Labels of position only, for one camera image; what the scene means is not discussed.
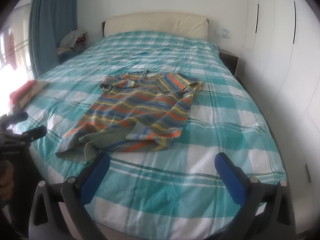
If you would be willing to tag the blue curtain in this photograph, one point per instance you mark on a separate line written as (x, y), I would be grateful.
(50, 25)

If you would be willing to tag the folded red and beige clothes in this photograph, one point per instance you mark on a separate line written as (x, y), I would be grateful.
(27, 91)

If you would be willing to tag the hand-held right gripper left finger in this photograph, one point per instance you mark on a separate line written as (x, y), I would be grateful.
(96, 177)

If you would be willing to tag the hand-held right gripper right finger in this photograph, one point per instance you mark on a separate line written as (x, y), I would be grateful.
(230, 177)

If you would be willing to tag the pile of clothes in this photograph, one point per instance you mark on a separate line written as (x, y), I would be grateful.
(72, 41)

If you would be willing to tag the teal plaid blanket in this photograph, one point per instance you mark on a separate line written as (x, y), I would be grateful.
(190, 160)

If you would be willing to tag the cream padded headboard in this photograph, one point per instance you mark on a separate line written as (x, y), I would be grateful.
(155, 23)

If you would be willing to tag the white wardrobe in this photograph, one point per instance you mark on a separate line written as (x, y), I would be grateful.
(280, 55)

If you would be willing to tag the person's left hand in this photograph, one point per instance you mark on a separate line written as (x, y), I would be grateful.
(7, 180)

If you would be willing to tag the dark wooden nightstand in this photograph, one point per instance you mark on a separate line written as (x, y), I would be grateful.
(228, 60)

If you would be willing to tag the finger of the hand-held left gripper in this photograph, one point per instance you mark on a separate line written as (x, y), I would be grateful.
(17, 117)
(35, 132)

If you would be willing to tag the striped knit shirt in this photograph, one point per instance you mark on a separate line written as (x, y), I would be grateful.
(140, 110)

